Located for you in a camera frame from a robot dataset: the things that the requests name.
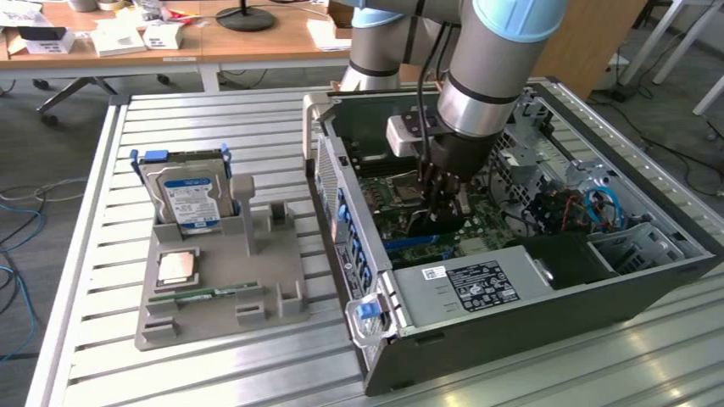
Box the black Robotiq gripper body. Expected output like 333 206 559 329
426 131 503 183

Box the black graphics card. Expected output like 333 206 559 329
401 206 471 238

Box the CPU socket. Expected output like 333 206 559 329
387 173 425 209

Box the green motherboard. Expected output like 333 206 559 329
354 150 526 266

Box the blue expansion slot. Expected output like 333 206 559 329
383 231 445 252

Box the perforated metal drive cage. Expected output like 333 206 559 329
489 122 571 213

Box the grey power supply unit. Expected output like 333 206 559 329
389 247 554 330

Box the wooden cabinet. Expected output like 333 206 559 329
525 0 649 98

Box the open black PC case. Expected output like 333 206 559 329
302 75 724 398

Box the grey disk bay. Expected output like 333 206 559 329
586 222 685 276

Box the white paper stack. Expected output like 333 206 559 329
306 19 353 53

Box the brown cardboard box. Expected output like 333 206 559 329
325 2 354 30

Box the grey parts rack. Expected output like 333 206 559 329
133 176 310 352

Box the hard disk with blue caddy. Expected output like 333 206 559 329
127 143 235 234

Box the green RAM stick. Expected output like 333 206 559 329
146 282 261 302

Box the copper-toned CPU chip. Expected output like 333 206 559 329
155 253 197 284

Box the black round lamp base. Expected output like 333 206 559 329
214 0 277 33

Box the small white printed box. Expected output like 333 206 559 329
142 23 185 51

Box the flat white box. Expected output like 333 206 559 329
93 27 146 59

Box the grey chair base with casters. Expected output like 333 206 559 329
33 75 170 126

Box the white box with black lid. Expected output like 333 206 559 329
15 25 75 55

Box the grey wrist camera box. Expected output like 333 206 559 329
383 110 447 159

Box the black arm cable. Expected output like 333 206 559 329
414 20 454 170

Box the red wire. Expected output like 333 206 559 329
558 192 586 232

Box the blue wire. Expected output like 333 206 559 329
585 186 626 232

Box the white table frame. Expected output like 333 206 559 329
618 0 724 115

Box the wooden desk with white frame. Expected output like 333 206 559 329
0 0 513 92

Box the white floor cable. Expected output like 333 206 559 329
0 177 85 203

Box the blue floor cable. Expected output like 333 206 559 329
0 203 43 361

